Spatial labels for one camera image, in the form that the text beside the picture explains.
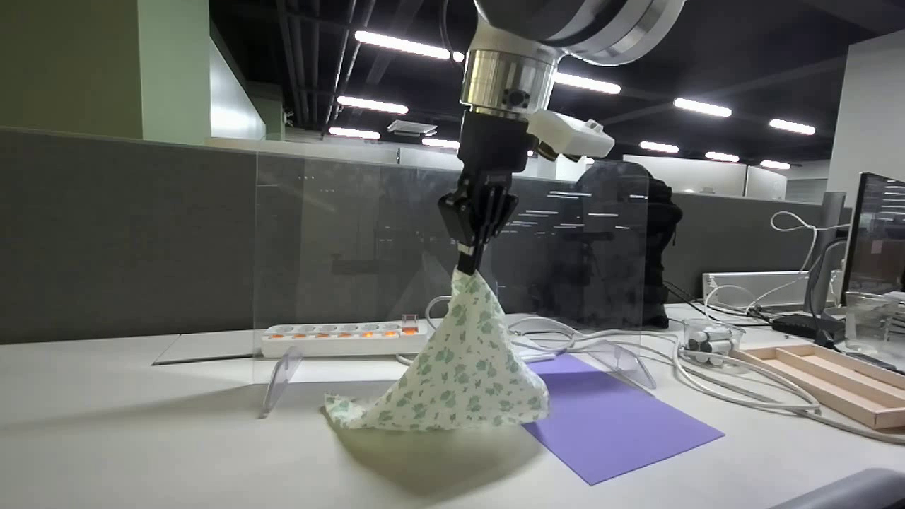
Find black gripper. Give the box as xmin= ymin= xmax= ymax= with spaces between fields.
xmin=438 ymin=113 xmax=529 ymax=274

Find green patterned white towel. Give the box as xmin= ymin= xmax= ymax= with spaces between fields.
xmin=321 ymin=270 xmax=553 ymax=435

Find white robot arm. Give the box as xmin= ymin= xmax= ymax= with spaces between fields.
xmin=438 ymin=0 xmax=687 ymax=274

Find clear acrylic screen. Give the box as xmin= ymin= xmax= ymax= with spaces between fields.
xmin=151 ymin=151 xmax=662 ymax=420

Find black backpack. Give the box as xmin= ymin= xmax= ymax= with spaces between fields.
xmin=565 ymin=162 xmax=683 ymax=329

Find white power strip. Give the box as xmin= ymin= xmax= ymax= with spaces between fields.
xmin=259 ymin=319 xmax=430 ymax=360

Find purple paper sheet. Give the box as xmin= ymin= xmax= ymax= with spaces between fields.
xmin=529 ymin=356 xmax=722 ymax=487

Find white plug adapters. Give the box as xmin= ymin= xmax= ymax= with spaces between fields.
xmin=679 ymin=326 xmax=742 ymax=367

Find black computer monitor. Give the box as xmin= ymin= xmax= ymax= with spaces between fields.
xmin=840 ymin=174 xmax=905 ymax=298

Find wooden tray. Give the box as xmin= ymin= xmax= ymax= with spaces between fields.
xmin=744 ymin=345 xmax=905 ymax=431

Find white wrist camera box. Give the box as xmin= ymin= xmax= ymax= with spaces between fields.
xmin=526 ymin=110 xmax=613 ymax=159

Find grey partition wall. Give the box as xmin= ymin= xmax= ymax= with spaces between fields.
xmin=0 ymin=131 xmax=810 ymax=342

